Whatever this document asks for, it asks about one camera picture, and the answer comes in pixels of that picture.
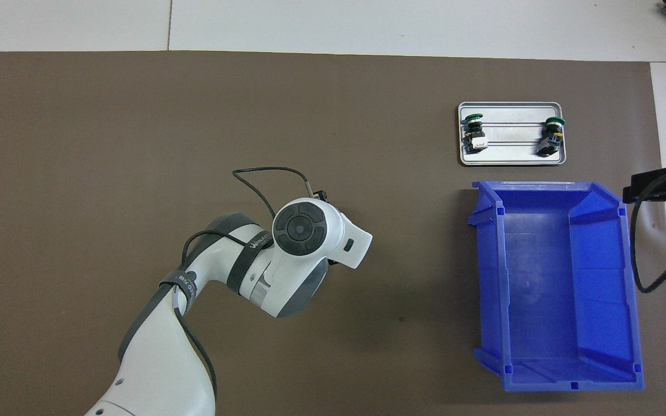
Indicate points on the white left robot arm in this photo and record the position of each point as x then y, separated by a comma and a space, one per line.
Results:
154, 358

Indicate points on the green push button white block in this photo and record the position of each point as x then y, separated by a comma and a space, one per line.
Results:
474, 140

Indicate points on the blue plastic storage bin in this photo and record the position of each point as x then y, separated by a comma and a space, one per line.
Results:
541, 289

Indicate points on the green push button dark block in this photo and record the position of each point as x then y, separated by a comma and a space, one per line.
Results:
550, 142

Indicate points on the brown table mat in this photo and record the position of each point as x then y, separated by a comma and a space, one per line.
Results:
136, 115

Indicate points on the grey metal tray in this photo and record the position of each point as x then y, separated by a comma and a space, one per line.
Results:
512, 157

